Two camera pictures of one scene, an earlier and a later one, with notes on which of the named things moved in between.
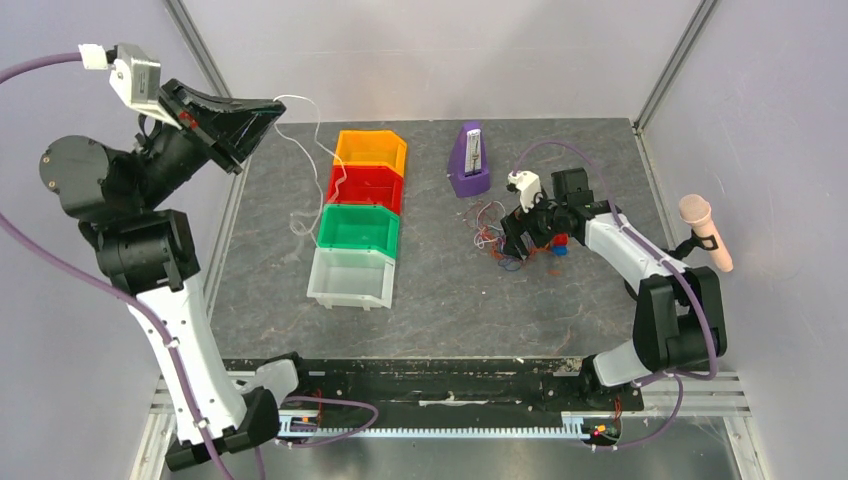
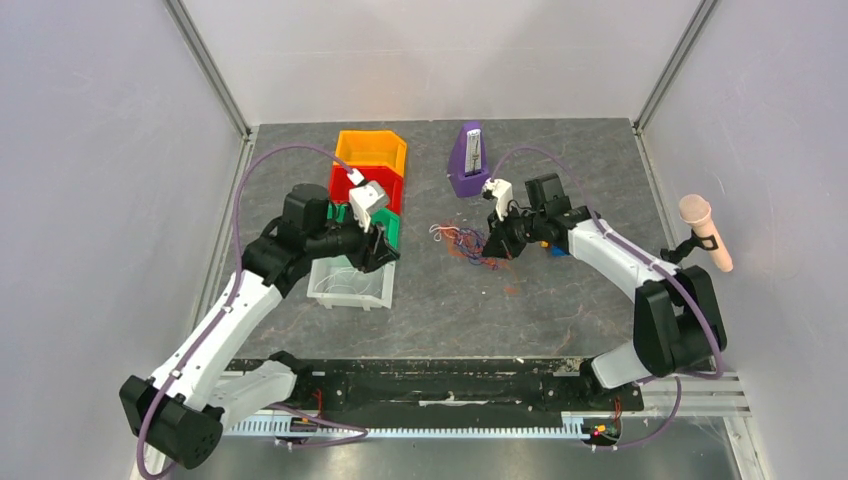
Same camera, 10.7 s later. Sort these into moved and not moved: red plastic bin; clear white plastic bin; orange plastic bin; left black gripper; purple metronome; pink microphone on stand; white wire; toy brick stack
Moved: left black gripper; white wire
Not moved: clear white plastic bin; red plastic bin; pink microphone on stand; orange plastic bin; toy brick stack; purple metronome
